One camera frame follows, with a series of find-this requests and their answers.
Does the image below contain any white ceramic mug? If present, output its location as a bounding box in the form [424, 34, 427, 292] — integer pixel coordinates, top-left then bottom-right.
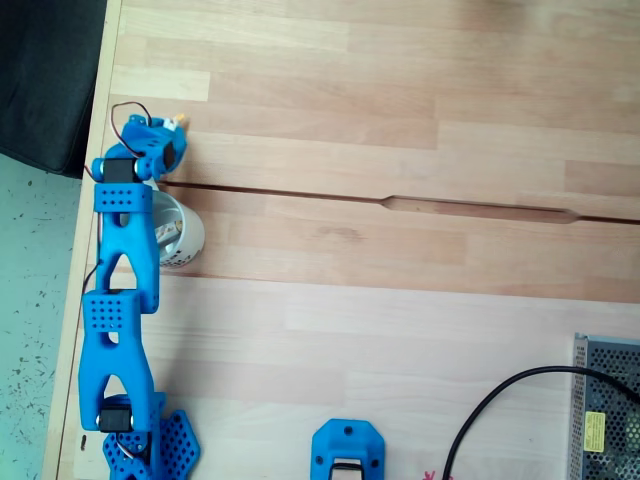
[148, 179, 207, 270]

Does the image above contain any black upholstered seat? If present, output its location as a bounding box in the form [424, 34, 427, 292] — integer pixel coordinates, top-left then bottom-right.
[0, 0, 109, 179]

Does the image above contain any blue printed pole base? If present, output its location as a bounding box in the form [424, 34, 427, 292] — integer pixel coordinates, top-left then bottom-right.
[310, 418, 387, 480]

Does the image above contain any perforated metal power supply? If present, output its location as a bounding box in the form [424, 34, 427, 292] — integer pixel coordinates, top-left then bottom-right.
[569, 332, 640, 480]

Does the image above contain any red and black servo wire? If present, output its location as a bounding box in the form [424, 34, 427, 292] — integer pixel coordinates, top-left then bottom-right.
[110, 101, 151, 154]

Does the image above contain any thick black cable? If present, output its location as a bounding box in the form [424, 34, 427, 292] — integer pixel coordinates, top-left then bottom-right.
[439, 365, 640, 480]

